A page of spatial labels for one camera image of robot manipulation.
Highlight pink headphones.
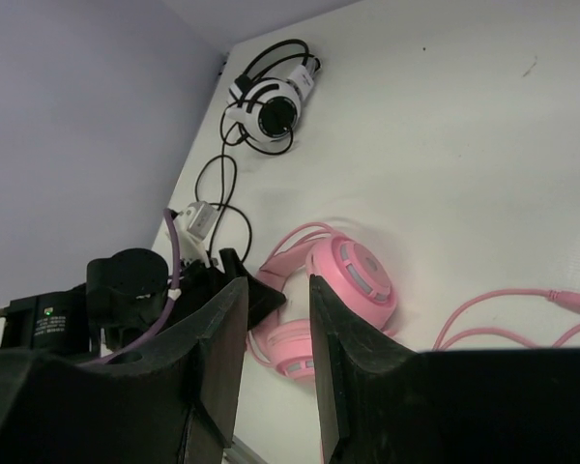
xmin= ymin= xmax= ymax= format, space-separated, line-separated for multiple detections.
xmin=246 ymin=222 xmax=397 ymax=381

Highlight white black headphones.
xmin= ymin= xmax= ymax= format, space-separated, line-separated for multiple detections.
xmin=221 ymin=38 xmax=322 ymax=156

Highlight pink headphone cable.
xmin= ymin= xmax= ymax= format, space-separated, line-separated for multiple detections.
xmin=432 ymin=288 xmax=580 ymax=352

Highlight black headphone cable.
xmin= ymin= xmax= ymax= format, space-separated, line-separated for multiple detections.
xmin=195 ymin=103 xmax=255 ymax=267

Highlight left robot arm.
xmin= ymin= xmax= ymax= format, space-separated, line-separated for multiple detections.
xmin=0 ymin=248 xmax=286 ymax=363

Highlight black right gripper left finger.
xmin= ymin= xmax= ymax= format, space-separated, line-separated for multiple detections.
xmin=0 ymin=278 xmax=248 ymax=463

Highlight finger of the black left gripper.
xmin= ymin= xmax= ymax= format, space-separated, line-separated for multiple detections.
xmin=220 ymin=248 xmax=286 ymax=331

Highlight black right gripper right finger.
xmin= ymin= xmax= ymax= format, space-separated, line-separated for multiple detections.
xmin=309 ymin=276 xmax=580 ymax=463

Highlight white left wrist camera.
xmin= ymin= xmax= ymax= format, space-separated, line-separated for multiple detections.
xmin=165 ymin=201 xmax=218 ymax=267

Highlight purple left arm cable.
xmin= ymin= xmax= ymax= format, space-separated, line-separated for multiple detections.
xmin=81 ymin=207 xmax=183 ymax=364

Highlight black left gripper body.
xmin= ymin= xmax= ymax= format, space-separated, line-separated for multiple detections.
xmin=139 ymin=248 xmax=227 ymax=338

